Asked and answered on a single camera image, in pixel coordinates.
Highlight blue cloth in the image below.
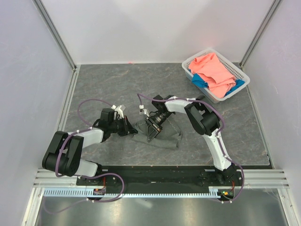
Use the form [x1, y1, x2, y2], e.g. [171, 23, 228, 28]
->
[192, 73, 245, 98]

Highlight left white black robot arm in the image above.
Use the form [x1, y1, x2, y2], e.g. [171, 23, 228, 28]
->
[42, 105, 138, 185]

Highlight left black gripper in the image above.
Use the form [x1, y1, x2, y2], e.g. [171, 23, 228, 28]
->
[109, 115, 138, 137]

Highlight slotted cable duct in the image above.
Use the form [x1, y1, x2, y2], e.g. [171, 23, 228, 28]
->
[44, 187, 227, 198]

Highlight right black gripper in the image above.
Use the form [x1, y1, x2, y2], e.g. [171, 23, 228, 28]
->
[144, 112, 172, 142]

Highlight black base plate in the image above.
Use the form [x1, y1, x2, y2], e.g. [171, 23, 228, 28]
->
[76, 164, 244, 189]

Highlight grey cloth napkin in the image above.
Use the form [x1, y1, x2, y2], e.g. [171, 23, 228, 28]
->
[131, 118, 182, 150]

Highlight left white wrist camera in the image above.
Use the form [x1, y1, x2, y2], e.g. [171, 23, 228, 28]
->
[111, 105, 126, 120]

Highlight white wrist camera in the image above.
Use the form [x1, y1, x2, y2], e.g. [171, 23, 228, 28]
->
[139, 105, 150, 117]
[111, 105, 126, 120]

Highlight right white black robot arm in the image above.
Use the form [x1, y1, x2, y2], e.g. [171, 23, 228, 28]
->
[145, 95, 235, 186]

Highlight salmon pink cloth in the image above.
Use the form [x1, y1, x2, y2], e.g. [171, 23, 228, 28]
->
[189, 53, 236, 83]

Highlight white plastic basket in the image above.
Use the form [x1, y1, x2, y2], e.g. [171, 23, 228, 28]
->
[182, 48, 250, 103]

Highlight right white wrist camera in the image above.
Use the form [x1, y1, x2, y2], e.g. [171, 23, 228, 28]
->
[139, 105, 150, 117]

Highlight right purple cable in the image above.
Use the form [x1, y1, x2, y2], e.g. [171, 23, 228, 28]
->
[137, 93, 245, 204]

